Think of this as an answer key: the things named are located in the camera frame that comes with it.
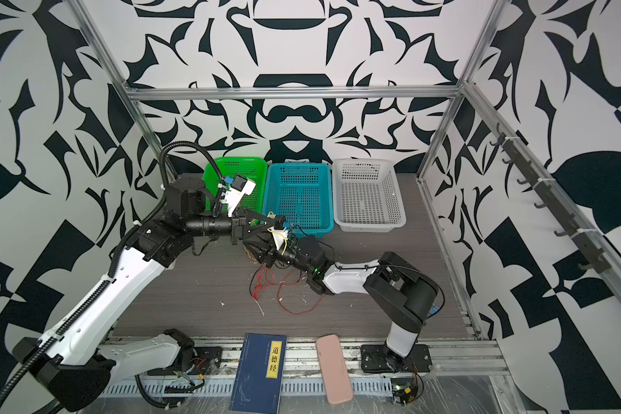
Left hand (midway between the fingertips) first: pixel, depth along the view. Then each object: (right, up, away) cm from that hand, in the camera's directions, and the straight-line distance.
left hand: (271, 218), depth 62 cm
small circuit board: (+35, -48, +8) cm, 60 cm away
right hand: (-8, -6, +11) cm, 14 cm away
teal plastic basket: (+6, +7, +53) cm, 53 cm away
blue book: (-4, -45, +8) cm, 45 cm away
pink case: (+16, -42, +8) cm, 46 cm away
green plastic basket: (-16, +19, +53) cm, 58 cm away
